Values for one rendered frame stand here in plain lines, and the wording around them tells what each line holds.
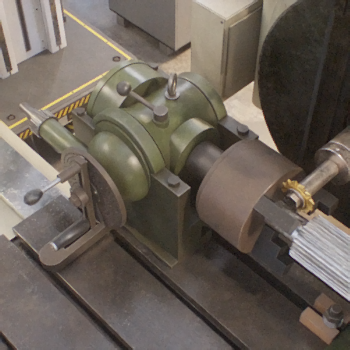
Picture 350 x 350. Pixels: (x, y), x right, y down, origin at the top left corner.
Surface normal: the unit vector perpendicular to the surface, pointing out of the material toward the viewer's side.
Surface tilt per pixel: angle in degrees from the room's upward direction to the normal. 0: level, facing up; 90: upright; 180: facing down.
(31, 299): 0
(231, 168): 24
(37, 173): 0
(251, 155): 2
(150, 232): 90
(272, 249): 65
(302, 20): 90
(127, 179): 70
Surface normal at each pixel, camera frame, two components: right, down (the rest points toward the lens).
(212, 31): -0.72, 0.53
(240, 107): 0.00, -0.65
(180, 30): 0.70, 0.55
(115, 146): -0.21, -0.39
